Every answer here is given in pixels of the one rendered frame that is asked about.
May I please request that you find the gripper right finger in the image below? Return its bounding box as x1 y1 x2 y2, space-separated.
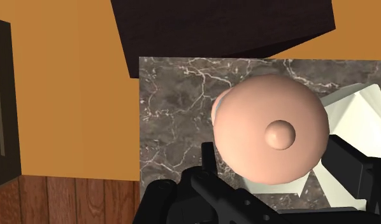
320 134 381 224

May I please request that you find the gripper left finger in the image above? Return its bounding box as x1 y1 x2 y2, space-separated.
133 141 291 224

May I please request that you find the white angular folded object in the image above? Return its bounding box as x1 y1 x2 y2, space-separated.
242 81 381 211

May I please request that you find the pink round lidded pot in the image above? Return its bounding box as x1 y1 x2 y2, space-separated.
210 73 331 186

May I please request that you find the dark brown cabinet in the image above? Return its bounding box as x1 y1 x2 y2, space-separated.
0 17 22 191

